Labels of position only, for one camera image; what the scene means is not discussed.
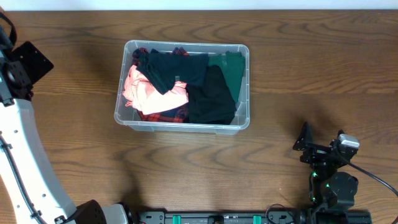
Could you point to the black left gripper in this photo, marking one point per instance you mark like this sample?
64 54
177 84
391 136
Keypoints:
34 65

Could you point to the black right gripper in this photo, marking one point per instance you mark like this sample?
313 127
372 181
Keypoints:
317 151

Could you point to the black garment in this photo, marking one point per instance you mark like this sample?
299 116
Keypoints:
212 102

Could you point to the green garment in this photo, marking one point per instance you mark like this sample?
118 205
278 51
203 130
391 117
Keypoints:
232 65

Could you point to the pink shirt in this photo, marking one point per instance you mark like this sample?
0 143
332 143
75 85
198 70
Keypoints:
143 96

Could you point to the red navy plaid shirt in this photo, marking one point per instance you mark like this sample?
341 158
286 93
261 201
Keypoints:
177 115

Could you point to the dark teal garment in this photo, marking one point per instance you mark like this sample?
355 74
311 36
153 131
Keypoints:
164 70

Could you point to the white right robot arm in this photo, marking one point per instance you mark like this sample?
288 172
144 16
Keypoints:
331 191

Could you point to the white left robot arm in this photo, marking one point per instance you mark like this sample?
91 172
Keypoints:
35 191

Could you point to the clear plastic storage bin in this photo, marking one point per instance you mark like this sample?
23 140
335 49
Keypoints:
128 116

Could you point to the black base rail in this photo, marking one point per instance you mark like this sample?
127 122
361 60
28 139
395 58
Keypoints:
271 216

